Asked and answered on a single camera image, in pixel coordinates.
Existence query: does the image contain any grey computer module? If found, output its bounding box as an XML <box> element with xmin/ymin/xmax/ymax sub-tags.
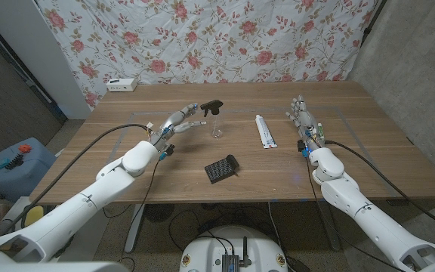
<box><xmin>221</xmin><ymin>253</ymin><xmax>240</xmax><ymax>272</ymax></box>

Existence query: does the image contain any black antenna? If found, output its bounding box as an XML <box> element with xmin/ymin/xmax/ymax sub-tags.
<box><xmin>242</xmin><ymin>236</ymin><xmax>252</xmax><ymax>267</ymax></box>

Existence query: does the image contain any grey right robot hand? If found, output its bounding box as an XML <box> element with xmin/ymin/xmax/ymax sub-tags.
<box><xmin>285</xmin><ymin>94</ymin><xmax>326</xmax><ymax>154</ymax></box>

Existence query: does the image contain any floral backdrop cloth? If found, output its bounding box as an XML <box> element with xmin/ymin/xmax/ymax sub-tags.
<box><xmin>35</xmin><ymin>0</ymin><xmax>377</xmax><ymax>109</ymax></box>

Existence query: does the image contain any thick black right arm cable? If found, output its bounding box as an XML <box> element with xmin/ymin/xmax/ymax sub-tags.
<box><xmin>325</xmin><ymin>139</ymin><xmax>435</xmax><ymax>235</ymax></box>

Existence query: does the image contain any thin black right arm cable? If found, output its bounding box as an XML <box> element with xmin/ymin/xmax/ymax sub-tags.
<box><xmin>305</xmin><ymin>155</ymin><xmax>406</xmax><ymax>272</ymax></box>

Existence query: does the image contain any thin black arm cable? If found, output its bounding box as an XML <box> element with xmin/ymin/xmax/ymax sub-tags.
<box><xmin>121</xmin><ymin>158</ymin><xmax>164</xmax><ymax>272</ymax></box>
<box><xmin>305</xmin><ymin>155</ymin><xmax>406</xmax><ymax>272</ymax></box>

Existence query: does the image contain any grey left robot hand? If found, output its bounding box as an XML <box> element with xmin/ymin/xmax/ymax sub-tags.
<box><xmin>150</xmin><ymin>102</ymin><xmax>208</xmax><ymax>154</ymax></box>

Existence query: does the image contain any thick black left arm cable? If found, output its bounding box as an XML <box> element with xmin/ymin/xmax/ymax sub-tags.
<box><xmin>0</xmin><ymin>122</ymin><xmax>153</xmax><ymax>233</ymax></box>

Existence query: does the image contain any black pole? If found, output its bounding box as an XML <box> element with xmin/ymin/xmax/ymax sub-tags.
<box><xmin>359</xmin><ymin>0</ymin><xmax>388</xmax><ymax>48</ymax></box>

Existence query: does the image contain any grey table leg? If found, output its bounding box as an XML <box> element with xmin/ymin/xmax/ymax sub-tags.
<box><xmin>315</xmin><ymin>201</ymin><xmax>342</xmax><ymax>252</ymax></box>

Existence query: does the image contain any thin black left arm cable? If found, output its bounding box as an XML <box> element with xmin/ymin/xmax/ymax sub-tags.
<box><xmin>121</xmin><ymin>158</ymin><xmax>164</xmax><ymax>272</ymax></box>

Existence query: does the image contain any white table leg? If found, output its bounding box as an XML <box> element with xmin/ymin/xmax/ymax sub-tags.
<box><xmin>124</xmin><ymin>203</ymin><xmax>146</xmax><ymax>253</ymax></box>

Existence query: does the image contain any clear spray bottle black pump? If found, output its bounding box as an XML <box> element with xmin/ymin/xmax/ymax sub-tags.
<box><xmin>199</xmin><ymin>99</ymin><xmax>225</xmax><ymax>139</ymax></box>

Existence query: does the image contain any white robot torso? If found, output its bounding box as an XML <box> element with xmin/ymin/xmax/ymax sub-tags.
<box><xmin>179</xmin><ymin>225</ymin><xmax>289</xmax><ymax>272</ymax></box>

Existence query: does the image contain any black round fan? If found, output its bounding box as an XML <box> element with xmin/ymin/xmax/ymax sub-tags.
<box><xmin>144</xmin><ymin>203</ymin><xmax>176</xmax><ymax>223</ymax></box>

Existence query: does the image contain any white power strip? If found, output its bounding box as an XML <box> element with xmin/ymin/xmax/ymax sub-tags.
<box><xmin>106</xmin><ymin>78</ymin><xmax>138</xmax><ymax>93</ymax></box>

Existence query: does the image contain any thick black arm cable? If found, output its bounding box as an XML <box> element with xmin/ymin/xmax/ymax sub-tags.
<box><xmin>325</xmin><ymin>139</ymin><xmax>435</xmax><ymax>235</ymax></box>
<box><xmin>0</xmin><ymin>122</ymin><xmax>153</xmax><ymax>233</ymax></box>

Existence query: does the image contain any yellow black object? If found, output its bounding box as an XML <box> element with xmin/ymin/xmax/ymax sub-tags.
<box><xmin>23</xmin><ymin>206</ymin><xmax>45</xmax><ymax>227</ymax></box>

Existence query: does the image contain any blue storage box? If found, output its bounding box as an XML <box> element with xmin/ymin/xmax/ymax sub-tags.
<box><xmin>0</xmin><ymin>137</ymin><xmax>57</xmax><ymax>203</ymax></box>

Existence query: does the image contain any teal handled black brush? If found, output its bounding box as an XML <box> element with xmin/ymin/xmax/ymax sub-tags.
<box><xmin>0</xmin><ymin>153</ymin><xmax>25</xmax><ymax>172</ymax></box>

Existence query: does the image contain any white toothpaste tube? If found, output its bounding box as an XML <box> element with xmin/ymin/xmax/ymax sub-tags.
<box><xmin>255</xmin><ymin>114</ymin><xmax>279</xmax><ymax>150</ymax></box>

